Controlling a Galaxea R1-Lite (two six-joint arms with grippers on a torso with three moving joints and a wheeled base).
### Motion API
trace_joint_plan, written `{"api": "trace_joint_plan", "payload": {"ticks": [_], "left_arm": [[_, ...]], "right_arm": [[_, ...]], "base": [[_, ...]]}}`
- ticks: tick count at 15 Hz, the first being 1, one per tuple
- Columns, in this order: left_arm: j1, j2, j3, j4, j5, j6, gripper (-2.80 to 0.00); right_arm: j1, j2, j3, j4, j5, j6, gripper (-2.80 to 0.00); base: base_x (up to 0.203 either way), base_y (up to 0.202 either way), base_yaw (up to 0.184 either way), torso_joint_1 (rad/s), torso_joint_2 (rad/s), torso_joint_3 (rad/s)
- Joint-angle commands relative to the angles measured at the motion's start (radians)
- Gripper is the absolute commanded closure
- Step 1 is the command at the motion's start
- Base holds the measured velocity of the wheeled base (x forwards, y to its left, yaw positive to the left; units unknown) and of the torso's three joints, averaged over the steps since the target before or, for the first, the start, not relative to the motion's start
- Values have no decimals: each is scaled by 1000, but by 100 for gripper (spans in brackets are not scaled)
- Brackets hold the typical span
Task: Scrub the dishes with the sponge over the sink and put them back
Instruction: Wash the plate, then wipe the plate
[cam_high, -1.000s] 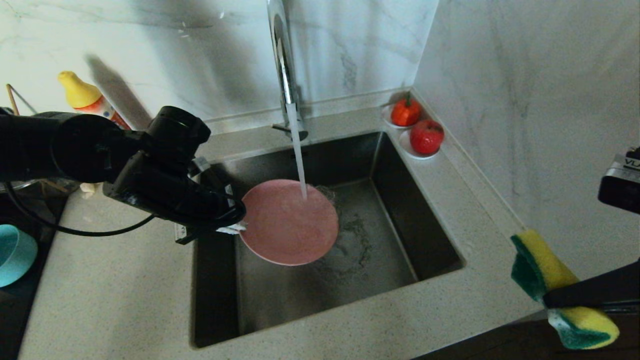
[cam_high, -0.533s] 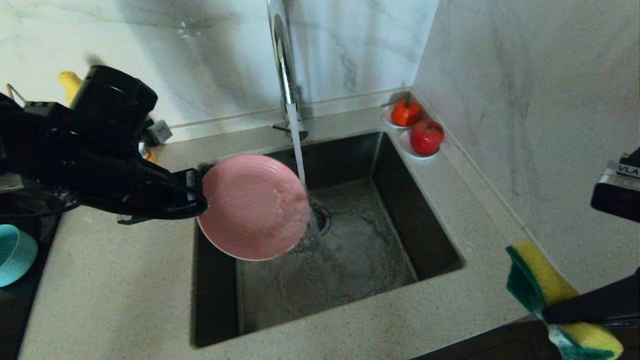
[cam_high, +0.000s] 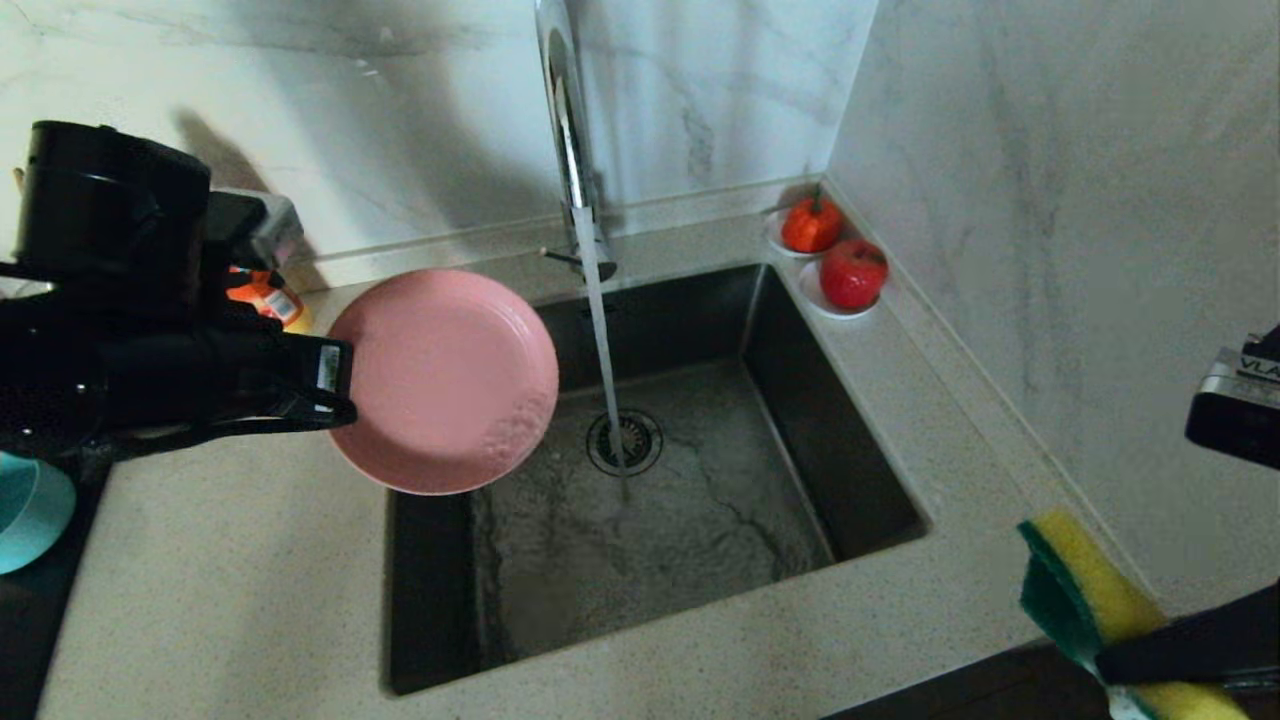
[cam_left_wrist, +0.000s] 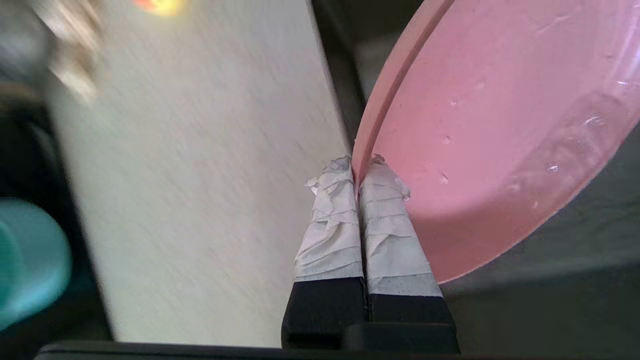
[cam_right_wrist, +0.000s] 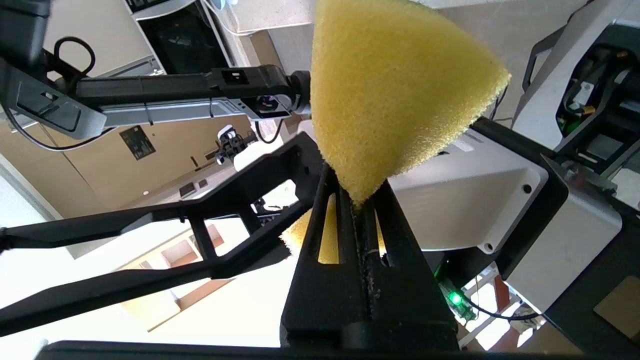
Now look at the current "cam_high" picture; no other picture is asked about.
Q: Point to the red apple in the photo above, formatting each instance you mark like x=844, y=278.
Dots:
x=854, y=274

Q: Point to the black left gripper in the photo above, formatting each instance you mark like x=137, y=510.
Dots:
x=200, y=370

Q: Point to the orange detergent bottle yellow cap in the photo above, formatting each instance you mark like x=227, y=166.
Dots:
x=270, y=300

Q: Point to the chrome kitchen faucet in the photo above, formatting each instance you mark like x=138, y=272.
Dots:
x=570, y=130

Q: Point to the small white dish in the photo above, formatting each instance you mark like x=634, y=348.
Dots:
x=813, y=298
x=773, y=236

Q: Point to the teal bowl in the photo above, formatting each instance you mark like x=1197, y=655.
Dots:
x=35, y=510

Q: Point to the black stove cooktop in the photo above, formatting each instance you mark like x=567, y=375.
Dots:
x=30, y=650

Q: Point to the round metal drain strainer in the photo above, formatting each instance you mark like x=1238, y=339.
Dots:
x=645, y=445

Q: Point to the running water stream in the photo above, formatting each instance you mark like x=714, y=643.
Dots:
x=603, y=350

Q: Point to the stainless steel sink basin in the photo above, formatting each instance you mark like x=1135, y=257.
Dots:
x=760, y=530

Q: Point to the pink plate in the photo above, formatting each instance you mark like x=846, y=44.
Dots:
x=450, y=380

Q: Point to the yellow sponge green backing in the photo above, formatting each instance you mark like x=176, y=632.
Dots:
x=1075, y=580

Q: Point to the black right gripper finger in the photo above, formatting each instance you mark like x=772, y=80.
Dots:
x=1250, y=685
x=1190, y=640

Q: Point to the red tomato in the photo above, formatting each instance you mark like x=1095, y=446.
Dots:
x=812, y=226

